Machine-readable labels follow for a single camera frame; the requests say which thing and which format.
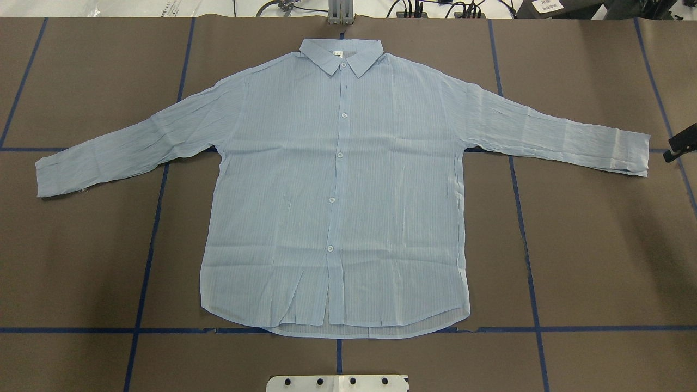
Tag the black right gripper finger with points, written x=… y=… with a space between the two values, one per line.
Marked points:
x=682 y=143

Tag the light blue button-up shirt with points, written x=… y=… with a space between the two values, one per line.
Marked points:
x=339 y=202

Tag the grey aluminium frame post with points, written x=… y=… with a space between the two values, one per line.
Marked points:
x=341 y=12

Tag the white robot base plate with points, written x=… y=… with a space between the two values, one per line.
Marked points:
x=389 y=382

